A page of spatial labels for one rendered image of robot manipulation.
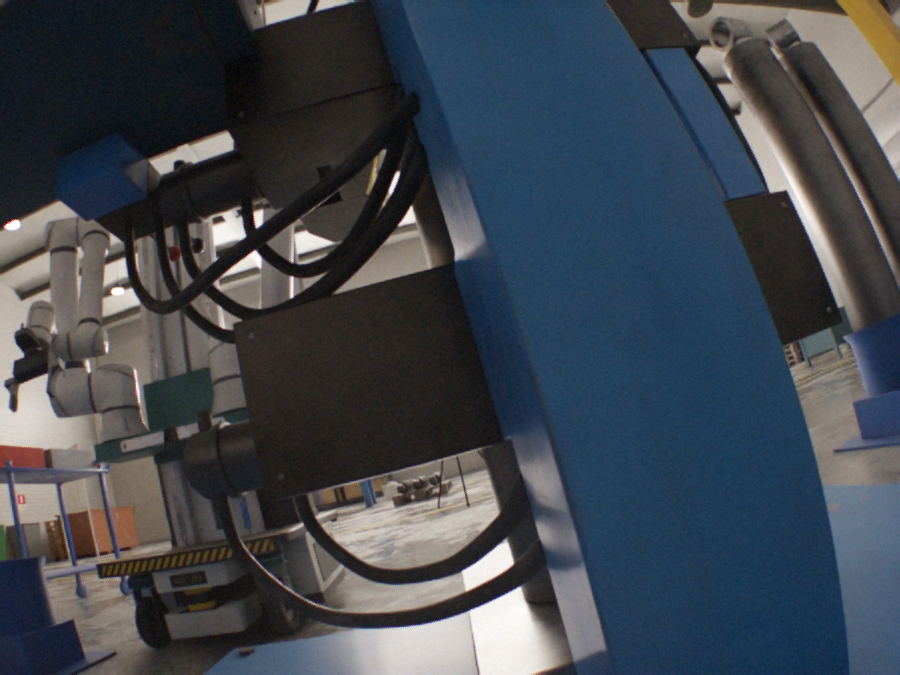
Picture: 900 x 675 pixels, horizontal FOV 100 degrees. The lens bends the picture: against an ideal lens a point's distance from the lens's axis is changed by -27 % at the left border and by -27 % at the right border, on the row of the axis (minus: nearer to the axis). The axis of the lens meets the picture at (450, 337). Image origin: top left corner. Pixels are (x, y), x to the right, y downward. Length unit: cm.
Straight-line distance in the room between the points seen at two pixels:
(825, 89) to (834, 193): 53
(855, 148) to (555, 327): 193
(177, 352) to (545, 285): 185
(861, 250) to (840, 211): 14
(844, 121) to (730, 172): 148
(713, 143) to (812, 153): 117
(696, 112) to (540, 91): 41
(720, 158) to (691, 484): 51
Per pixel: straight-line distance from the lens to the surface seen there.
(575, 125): 38
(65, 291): 203
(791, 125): 194
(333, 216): 102
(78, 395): 194
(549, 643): 66
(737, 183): 74
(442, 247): 84
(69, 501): 987
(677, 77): 81
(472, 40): 43
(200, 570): 163
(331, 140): 78
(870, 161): 214
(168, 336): 212
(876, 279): 183
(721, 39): 229
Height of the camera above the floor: 40
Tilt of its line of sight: 13 degrees up
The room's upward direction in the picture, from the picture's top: 16 degrees counter-clockwise
